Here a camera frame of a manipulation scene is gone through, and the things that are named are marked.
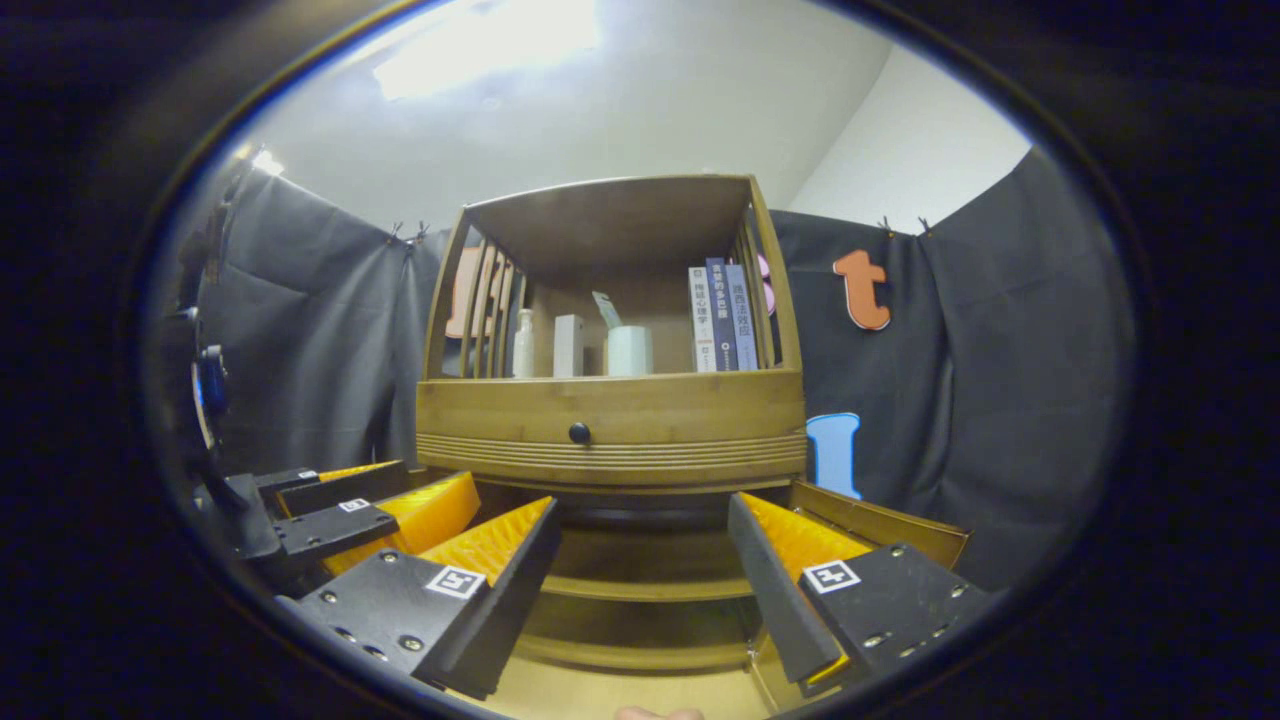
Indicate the wooden double-door shoe cabinet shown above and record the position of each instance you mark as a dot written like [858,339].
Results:
[640,410]

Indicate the white cup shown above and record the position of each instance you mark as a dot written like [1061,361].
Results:
[629,352]

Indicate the wooden drawer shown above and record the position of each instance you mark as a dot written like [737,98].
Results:
[680,415]

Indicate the light blue book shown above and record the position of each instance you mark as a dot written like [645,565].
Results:
[742,318]

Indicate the small white box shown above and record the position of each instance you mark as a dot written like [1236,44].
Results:
[568,346]

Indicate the pale flat tube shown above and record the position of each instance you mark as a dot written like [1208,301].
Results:
[607,310]

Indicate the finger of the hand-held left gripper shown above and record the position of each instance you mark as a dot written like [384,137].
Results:
[330,528]
[340,490]

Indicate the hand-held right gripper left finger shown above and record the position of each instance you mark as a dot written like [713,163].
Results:
[520,600]

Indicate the black backdrop cloth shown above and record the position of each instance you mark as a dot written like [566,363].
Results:
[1000,380]

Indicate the black round drawer knob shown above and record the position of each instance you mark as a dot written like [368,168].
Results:
[579,433]

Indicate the white pump bottle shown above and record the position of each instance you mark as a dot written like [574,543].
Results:
[523,348]

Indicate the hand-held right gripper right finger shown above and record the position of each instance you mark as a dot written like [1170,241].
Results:
[775,600]

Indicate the wooden inner shelf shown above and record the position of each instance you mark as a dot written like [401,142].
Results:
[640,588]

